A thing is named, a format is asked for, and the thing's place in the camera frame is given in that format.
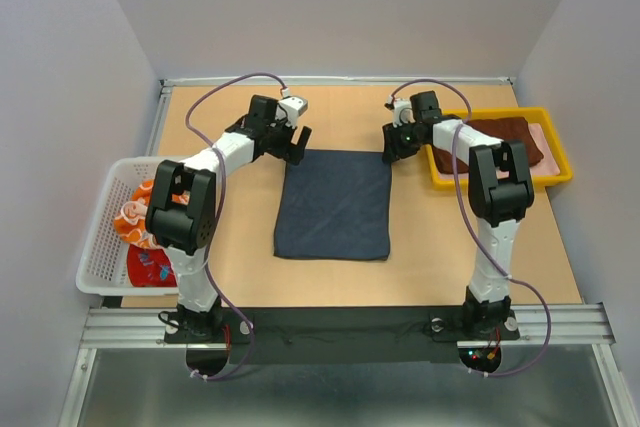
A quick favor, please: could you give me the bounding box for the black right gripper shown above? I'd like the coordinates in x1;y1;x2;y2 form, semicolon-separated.
381;118;425;162

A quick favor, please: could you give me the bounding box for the dark blue-grey towel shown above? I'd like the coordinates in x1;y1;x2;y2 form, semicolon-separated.
274;150;392;262

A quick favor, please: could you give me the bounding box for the brown towel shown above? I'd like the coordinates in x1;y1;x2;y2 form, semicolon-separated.
432;117;544;175

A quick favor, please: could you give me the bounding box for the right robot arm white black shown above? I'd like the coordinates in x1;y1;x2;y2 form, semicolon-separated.
382;91;534;337

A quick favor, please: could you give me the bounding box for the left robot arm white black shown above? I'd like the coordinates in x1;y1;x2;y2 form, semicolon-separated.
145;95;311;341

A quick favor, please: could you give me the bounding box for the yellow plastic tray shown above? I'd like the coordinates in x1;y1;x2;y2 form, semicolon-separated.
424;107;573;191

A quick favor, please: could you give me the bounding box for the pink folded towel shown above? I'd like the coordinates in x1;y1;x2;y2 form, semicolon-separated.
426;118;563;188

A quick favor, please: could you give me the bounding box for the orange white patterned towel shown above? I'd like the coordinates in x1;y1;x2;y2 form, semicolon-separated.
113;180;161;250

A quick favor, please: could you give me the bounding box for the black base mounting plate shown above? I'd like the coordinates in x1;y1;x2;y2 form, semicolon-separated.
158;306;520;380

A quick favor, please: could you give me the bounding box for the red patterned towel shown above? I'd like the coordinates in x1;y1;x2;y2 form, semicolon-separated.
126;245;177;288

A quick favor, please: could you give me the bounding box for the white plastic basket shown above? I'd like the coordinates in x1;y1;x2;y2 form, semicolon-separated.
76;156;178;297

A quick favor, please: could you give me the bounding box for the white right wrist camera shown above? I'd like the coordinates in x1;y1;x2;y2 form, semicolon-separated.
385;96;413;127

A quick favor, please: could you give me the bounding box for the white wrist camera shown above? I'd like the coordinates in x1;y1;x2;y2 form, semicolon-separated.
276;88;308;129
385;96;413;127

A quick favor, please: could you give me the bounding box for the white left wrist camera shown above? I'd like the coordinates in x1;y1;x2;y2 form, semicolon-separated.
276;88;308;129

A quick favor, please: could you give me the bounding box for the aluminium left side rail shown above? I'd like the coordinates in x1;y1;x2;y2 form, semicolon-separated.
145;87;173;156

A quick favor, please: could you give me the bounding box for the aluminium rail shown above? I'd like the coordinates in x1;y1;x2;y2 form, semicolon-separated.
145;87;173;156
160;75;515;87

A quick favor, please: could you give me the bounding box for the aluminium back rail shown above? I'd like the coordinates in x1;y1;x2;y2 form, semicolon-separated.
160;75;515;87

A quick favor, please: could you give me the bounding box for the aluminium front rail frame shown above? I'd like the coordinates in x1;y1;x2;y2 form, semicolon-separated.
80;304;616;349

